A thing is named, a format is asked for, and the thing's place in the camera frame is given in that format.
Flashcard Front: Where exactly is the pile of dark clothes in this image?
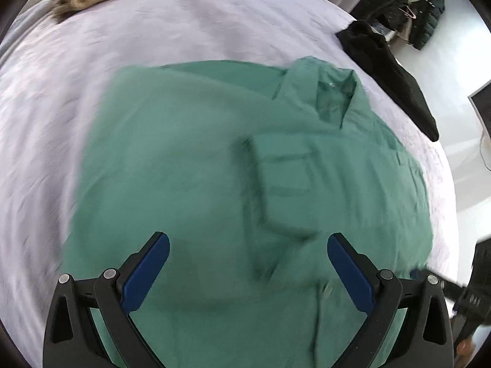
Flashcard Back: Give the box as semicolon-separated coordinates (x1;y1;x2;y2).
351;0;446;51

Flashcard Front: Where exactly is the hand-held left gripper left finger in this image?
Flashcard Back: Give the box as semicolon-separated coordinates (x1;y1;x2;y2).
43;232;171;368

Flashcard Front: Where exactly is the green button shirt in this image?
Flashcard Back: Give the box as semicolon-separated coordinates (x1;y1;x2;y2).
59;57;434;368

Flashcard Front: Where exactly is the person's right hand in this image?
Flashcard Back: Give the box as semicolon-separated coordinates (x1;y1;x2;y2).
456;338;478;358

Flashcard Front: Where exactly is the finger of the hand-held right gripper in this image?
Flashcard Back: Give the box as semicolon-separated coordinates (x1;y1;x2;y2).
410;268;468;299

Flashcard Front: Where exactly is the thin monitor cable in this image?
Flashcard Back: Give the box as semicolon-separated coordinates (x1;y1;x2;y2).
479;130;491;171

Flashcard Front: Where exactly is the black garment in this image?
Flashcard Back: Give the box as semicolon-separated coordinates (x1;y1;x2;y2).
335;20;440;142

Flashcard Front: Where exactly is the dark flat monitor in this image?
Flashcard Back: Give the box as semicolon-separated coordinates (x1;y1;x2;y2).
468;80;491;142

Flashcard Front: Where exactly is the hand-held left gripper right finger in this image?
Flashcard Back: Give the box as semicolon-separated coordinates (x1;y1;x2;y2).
327;233;455;368

